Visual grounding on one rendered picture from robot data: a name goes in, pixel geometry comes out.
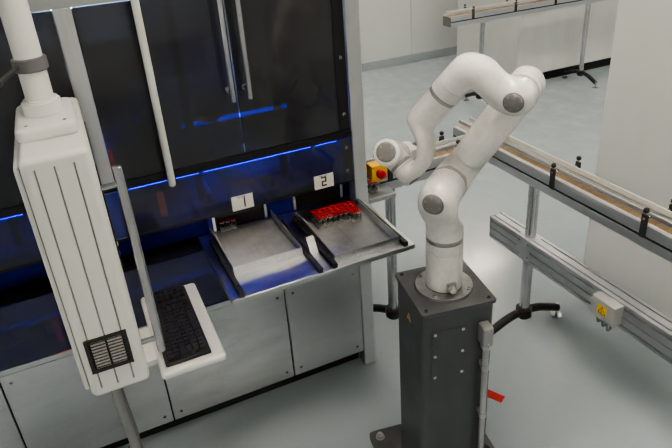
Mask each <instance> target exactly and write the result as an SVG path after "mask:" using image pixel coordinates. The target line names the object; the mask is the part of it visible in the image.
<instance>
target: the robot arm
mask: <svg viewBox="0 0 672 448"><path fill-rule="evenodd" d="M545 85H546V81H545V77H544V75H543V73H542V72H541V71H540V70H539V69H538V68H536V67H533V66H521V67H519V68H517V69H516V70H515V71H514V72H513V73H512V74H511V75H510V74H508V73H507V72H505V71H504V70H503V69H502V68H501V67H500V65H499V64H498V63H497V62H496V61H495V60H493V59H492V58H490V57H488V56H486V55H483V54H479V53H473V52H468V53H463V54H461V55H459V56H457V57H456V58H455V59H454V60H453V61H452V62H451V63H450V64H449V65H448V66H447V67H446V69H445V70H444V71H443V72H442V73H441V74H440V76H439V77H438V78H437V79H436V80H435V81H434V83H433V84H432V85H431V86H430V87H429V89H428V90H427V91H426V92H425V93H424V95H423V96H422V97H421V98H420V99H419V101H418V102H417V103H416V104H415V105H414V107H413V108H412V109H411V110H410V112H409V113H408V115H407V122H408V125H409V127H410V129H411V131H412V133H413V136H414V138H415V141H416V142H414V143H412V144H411V142H410V141H405V142H398V141H395V140H391V139H383V140H381V141H379V142H378V143H377V144H376V145H375V147H374V150H373V155H374V159H375V161H376V162H377V163H378V164H379V165H381V166H385V167H387V168H388V169H389V170H390V171H391V172H392V173H393V174H394V175H395V176H396V178H397V179H398V180H399V181H400V182H401V183H402V184H404V185H406V186H409V185H411V184H413V183H414V182H416V181H417V180H418V179H419V178H420V177H421V176H422V175H423V173H424V172H425V171H426V170H427V169H428V168H429V166H430V165H431V163H432V161H433V158H434V154H435V135H434V128H435V127H436V126H437V124H438V123H439V122H440V121H441V120H442V119H443V118H444V117H445V116H446V115H447V114H448V113H449V112H450V111H451V109H452V108H453V107H454V106H455V105H456V104H457V103H458V102H459V101H460V100H461V99H462V98H463V96H464V95H465V94H466V93H467V92H468V91H470V90H472V91H474V92H476V93H477V94H478V95H479V96H481V97H482V98H483V99H484V100H485V101H486V102H487V103H488V105H487V106H486V108H485V109H484V110H483V112H482V113H481V114H480V116H479V117H478V118H477V120H476V121H475V122H474V124H473V125H472V126H471V128H470V129H469V130H468V132H467V133H466V134H465V136H464V137H463V138H462V140H461V141H460V142H459V144H458V145H457V146H456V147H455V148H454V150H453V151H452V152H451V153H450V154H449V155H448V156H447V157H446V158H445V159H444V160H443V161H442V162H441V163H440V164H439V165H438V166H437V168H436V169H435V170H434V171H433V173H432V174H431V175H430V176H429V178H428V179H427V180H426V181H425V183H424V184H423V185H422V187H421V189H420V191H419V195H418V211H419V213H420V215H421V217H422V218H423V220H424V222H425V225H426V271H424V272H422V273H421V274H419V275H418V277H417V278H416V280H415V287H416V290H417V292H418V293H419V294H420V295H421V296H423V297H424V298H426V299H429V300H431V301H435V302H441V303H450V302H456V301H460V300H462V299H465V298H466V297H468V296H469V295H470V294H471V292H472V290H473V282H472V280H471V278H470V277H469V276H468V275H467V274H465V273H464V272H463V243H464V225H463V222H462V221H461V219H460V218H458V206H459V203H460V201H461V199H462V198H463V196H464V195H465V193H466V192H467V190H468V189H469V187H470V186H471V184H472V182H473V181H474V179H475V178H476V176H477V175H478V173H479V172H480V170H481V169H482V168H483V167H484V165H485V164H486V163H487V162H488V161H489V160H490V158H491V157H492V156H493V155H494V154H495V152H496V151H497V150H498V149H499V148H500V146H501V145H502V144H503V143H504V141H505V140H506V139H507V138H508V136H509V135H510V134H511V133H512V131H513V130H514V129H515V127H516V126H517V125H518V123H519V122H520V121H521V120H522V118H523V117H524V116H525V114H527V113H528V112H530V111H531V110H532V109H533V107H534V106H535V105H536V103H537V101H538V100H539V98H540V96H541V95H542V93H543V91H544V89H545ZM415 157H416V159H415V161H414V160H413V159H414V158H415Z"/></svg>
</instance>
